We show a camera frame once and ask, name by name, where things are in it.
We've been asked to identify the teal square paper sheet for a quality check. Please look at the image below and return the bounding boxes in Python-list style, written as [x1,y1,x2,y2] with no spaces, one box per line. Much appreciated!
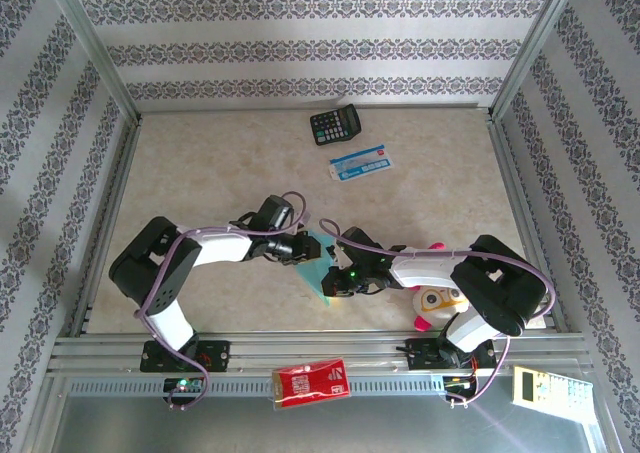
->
[293,229,342,308]

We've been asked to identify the cream plush toy pink ears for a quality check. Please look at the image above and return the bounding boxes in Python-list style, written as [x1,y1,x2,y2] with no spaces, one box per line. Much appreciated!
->
[412,241,474,333]

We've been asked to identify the blue white flat packet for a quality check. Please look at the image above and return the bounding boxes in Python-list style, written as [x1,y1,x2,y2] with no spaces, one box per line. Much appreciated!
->
[328,143,394,183]

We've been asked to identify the red snack packet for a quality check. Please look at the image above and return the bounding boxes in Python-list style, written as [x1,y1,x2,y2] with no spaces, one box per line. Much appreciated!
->
[271,356,352,412]

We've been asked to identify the black desk calculator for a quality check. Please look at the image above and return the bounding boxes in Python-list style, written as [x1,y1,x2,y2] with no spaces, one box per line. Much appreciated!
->
[309,103,362,147]

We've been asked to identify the small controller circuit board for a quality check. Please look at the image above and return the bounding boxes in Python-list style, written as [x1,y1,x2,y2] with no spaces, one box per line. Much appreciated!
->
[163,377,206,393]
[443,375,479,392]

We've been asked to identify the grey metal panel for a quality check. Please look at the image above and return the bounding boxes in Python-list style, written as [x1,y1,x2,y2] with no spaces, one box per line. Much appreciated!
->
[49,392,601,453]

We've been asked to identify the cream calculator green screen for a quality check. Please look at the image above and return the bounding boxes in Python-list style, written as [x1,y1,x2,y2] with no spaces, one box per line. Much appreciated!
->
[510,365,595,423]

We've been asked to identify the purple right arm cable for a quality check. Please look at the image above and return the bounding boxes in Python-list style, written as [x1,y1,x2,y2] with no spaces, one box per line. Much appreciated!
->
[318,217,556,409]

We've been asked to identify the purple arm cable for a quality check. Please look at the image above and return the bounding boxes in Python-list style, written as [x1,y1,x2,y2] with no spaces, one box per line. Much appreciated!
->
[318,217,556,409]
[134,190,309,412]

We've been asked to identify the wide aluminium base rail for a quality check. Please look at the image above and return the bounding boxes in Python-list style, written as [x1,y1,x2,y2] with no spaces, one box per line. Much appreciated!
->
[47,330,591,378]

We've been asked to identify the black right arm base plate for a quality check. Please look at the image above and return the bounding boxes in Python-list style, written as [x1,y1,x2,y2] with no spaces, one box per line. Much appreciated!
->
[407,337,499,372]

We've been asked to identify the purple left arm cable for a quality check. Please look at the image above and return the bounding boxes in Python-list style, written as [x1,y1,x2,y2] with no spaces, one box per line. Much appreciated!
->
[134,190,309,412]

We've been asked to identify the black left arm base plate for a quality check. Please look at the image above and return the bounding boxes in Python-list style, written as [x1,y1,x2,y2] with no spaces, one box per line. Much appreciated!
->
[139,340,231,373]

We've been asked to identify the slotted grey cable duct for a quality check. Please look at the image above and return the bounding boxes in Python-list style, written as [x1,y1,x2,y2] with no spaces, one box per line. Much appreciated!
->
[67,378,516,398]

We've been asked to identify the thin aluminium wall rail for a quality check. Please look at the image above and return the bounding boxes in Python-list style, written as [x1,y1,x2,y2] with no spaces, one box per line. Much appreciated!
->
[137,103,494,115]

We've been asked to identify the aluminium side rail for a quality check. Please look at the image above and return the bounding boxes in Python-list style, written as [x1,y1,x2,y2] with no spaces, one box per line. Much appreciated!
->
[69,115,144,337]
[487,112,569,333]

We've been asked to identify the aluminium frame post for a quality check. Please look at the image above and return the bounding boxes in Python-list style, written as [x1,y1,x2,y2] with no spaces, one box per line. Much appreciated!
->
[488,0,586,122]
[42,0,144,124]

